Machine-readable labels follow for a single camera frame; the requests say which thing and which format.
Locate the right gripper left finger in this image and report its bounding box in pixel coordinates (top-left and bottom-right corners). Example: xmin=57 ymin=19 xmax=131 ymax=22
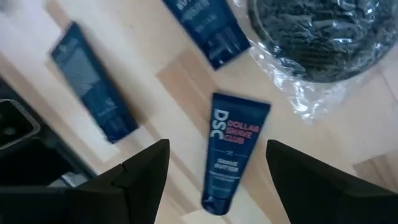
xmin=0 ymin=139 xmax=170 ymax=224

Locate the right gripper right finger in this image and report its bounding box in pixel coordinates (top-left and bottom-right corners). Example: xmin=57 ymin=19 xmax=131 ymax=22
xmin=266 ymin=139 xmax=398 ymax=224

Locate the dark blue shave butter tube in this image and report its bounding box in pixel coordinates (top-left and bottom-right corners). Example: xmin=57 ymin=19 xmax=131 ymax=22
xmin=200 ymin=92 xmax=272 ymax=216
xmin=161 ymin=0 xmax=252 ymax=71
xmin=49 ymin=21 xmax=140 ymax=144

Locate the large oval scrub pad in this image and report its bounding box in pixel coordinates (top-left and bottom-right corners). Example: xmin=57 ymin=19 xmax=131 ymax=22
xmin=231 ymin=0 xmax=398 ymax=125

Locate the black aluminium table frame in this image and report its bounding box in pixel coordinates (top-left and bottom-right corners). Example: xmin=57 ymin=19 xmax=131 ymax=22
xmin=0 ymin=74 xmax=97 ymax=189

